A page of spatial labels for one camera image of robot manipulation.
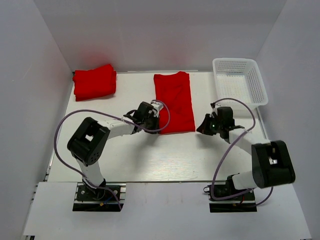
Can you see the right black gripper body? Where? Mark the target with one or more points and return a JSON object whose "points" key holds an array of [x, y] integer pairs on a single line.
{"points": [[218, 125]]}

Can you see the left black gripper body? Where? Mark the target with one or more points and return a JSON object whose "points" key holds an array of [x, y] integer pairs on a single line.
{"points": [[151, 122]]}

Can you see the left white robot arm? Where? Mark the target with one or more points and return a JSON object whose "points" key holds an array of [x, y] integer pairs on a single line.
{"points": [[88, 142]]}

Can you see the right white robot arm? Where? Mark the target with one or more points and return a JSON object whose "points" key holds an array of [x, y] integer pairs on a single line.
{"points": [[271, 164]]}

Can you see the folded red t shirt stack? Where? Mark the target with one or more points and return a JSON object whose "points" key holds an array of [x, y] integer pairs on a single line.
{"points": [[94, 83]]}

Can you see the white plastic basket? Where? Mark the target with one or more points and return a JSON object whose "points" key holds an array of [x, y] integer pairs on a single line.
{"points": [[239, 83]]}

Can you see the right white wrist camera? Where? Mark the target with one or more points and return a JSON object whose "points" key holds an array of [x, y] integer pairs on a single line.
{"points": [[213, 108]]}

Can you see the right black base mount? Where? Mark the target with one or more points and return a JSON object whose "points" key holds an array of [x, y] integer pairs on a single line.
{"points": [[241, 204]]}

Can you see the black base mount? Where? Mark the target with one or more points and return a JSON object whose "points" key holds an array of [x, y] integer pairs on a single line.
{"points": [[86, 201], [241, 204]]}

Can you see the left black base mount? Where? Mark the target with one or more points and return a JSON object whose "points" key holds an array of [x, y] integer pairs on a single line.
{"points": [[86, 201]]}

